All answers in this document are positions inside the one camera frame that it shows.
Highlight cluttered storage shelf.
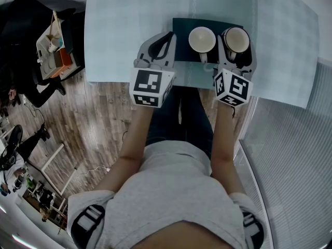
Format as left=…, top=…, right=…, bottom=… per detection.
left=15, top=172, right=67, bottom=230

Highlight white power strip cable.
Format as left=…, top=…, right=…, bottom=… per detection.
left=76, top=164, right=111, bottom=185

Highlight orange box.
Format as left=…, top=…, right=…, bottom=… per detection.
left=50, top=48, right=73, bottom=79

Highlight light blue checked tablecloth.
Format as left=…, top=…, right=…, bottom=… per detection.
left=84, top=0, right=319, bottom=110

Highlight person's grey t-shirt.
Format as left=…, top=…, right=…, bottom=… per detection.
left=66, top=141, right=267, bottom=249

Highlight person's dark trousers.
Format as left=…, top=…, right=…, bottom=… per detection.
left=145, top=86, right=215, bottom=158

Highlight dark teal box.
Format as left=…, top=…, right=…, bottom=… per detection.
left=172, top=18, right=244, bottom=64

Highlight person's left forearm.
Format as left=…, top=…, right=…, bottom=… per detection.
left=118, top=105, right=154, bottom=165

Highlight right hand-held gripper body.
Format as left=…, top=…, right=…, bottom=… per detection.
left=212, top=66, right=257, bottom=106

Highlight grey plastic storage box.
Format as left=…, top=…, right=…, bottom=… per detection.
left=36, top=30, right=65, bottom=79

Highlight black office chair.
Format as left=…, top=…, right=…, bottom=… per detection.
left=0, top=0, right=88, bottom=33

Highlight white metal table frame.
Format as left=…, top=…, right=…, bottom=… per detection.
left=25, top=144, right=76, bottom=194

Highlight black round stool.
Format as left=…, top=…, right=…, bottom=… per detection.
left=6, top=124, right=24, bottom=154

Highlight cart with orange box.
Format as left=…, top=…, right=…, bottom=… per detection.
left=56, top=8, right=87, bottom=70

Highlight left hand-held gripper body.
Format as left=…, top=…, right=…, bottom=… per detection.
left=129, top=58, right=176, bottom=109

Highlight person's right forearm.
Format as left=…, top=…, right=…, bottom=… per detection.
left=210, top=101, right=237, bottom=177

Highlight white mug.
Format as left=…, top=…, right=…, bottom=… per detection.
left=188, top=26, right=217, bottom=63
left=222, top=26, right=251, bottom=61

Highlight black shoulder strap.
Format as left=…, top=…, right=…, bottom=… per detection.
left=242, top=211, right=265, bottom=249
left=70, top=204, right=106, bottom=249

